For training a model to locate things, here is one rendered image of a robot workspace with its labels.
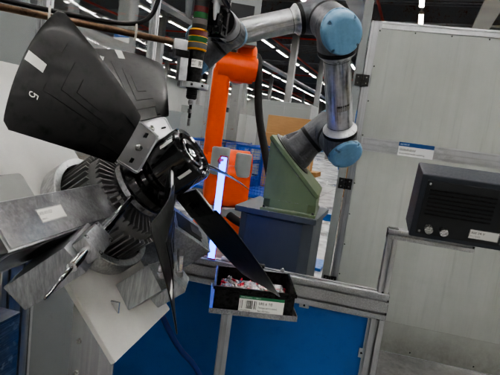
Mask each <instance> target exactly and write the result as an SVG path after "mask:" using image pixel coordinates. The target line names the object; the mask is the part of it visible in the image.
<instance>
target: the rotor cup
mask: <svg viewBox="0 0 500 375"><path fill-rule="evenodd" d="M170 139H172V141H171V142H170V143H169V144H168V145H166V146H165V147H163V148H161V149H160V146H161V145H162V144H164V143H165V142H167V141H169V140H170ZM189 149H192V150H193V151H194V152H195V157H193V156H192V155H191V154H190V152H189ZM169 168H171V170H172V171H173V183H176V184H175V192H174V194H177V195H181V194H183V193H184V192H185V191H187V190H189V189H191V188H192V187H193V186H195V185H197V184H199V183H200V182H201V181H203V180H204V179H206V178H207V177H208V176H209V175H210V167H209V164H208V160H207V159H206V157H205V154H204V153H203V151H202V150H201V148H200V147H199V145H198V144H197V143H196V141H195V140H194V139H193V138H192V137H191V136H190V135H189V134H188V133H187V132H185V131H184V130H183V129H180V128H177V129H174V130H172V131H171V132H169V133H167V134H166V135H165V136H164V137H162V138H160V139H159V140H157V142H156V144H155V146H154V148H153V149H152V151H151V153H150V154H149V156H148V158H147V160H146V161H145V163H144V166H143V167H142V168H141V171H140V172H139V173H138V174H137V175H136V174H134V173H133V172H132V171H130V170H128V169H126V168H125V167H124V166H122V170H123V173H124V177H125V179H126V182H127V184H128V185H129V187H130V188H131V190H132V192H133V193H134V194H135V195H136V197H137V198H138V199H139V200H140V201H141V202H142V203H143V204H144V205H145V206H147V207H148V208H149V209H150V210H152V211H155V212H158V213H159V212H160V211H161V201H162V200H160V199H158V193H159V191H162V192H164V189H165V185H166V181H167V175H168V171H169ZM188 170H191V171H192V172H191V173H189V174H187V175H186V176H185V177H183V178H182V179H179V178H178V177H179V176H180V175H182V174H183V173H185V172H186V171H188Z"/></svg>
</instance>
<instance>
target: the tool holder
mask: <svg viewBox="0 0 500 375"><path fill-rule="evenodd" d="M187 49H188V41H187V40H184V39H177V38H174V39H173V45H171V50H173V52H172V57H174V58H178V59H177V66H176V80H177V86H178V87H182V88H185V87H189V88H195V89H199V90H202V91H207V90H208V85H207V84H204V83H197V82H192V81H186V77H187V70H188V58H189V56H190V52H189V51H187Z"/></svg>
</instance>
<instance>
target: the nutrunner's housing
mask: <svg viewBox="0 0 500 375"><path fill-rule="evenodd" d="M188 50H189V52H190V56H189V58H188V64H187V78H186V81H192V82H197V83H200V81H201V75H202V68H203V62H204V55H205V52H204V51H200V50H196V49H188ZM185 88H186V89H187V91H186V92H187V93H186V98H187V99H192V100H195V99H197V94H198V93H197V92H198V90H199V89H195V88H189V87H185Z"/></svg>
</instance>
